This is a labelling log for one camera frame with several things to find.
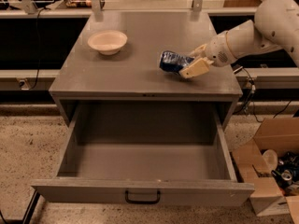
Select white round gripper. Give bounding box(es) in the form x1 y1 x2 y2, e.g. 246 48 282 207
179 31 236 78

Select blue pepsi can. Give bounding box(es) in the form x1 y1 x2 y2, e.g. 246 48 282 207
159 50 194 74

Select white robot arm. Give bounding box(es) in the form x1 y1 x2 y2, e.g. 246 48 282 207
178 0 299 78

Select grey cabinet with counter top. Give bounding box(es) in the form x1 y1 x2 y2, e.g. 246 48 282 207
50 10 242 123

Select grey open top drawer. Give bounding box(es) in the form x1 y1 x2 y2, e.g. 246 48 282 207
32 102 254 206

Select white bowl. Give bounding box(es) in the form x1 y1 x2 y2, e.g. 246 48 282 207
88 30 128 55

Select cardboard box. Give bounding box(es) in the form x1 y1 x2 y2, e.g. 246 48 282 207
232 118 299 224

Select white plastic lid in box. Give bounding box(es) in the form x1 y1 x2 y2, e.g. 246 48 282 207
262 149 278 171

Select cans in cardboard box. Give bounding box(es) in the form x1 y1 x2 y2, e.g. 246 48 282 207
271 151 299 196

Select black cables right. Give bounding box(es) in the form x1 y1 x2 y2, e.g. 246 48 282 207
232 63 293 123

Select grey metal post left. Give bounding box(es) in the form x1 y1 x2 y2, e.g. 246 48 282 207
91 0 102 21

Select black drawer handle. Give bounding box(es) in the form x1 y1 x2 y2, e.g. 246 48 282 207
124 190 161 205

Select black power cable left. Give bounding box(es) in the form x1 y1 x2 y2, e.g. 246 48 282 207
29 7 50 91

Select wall power outlet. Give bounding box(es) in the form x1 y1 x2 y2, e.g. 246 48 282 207
17 78 30 91

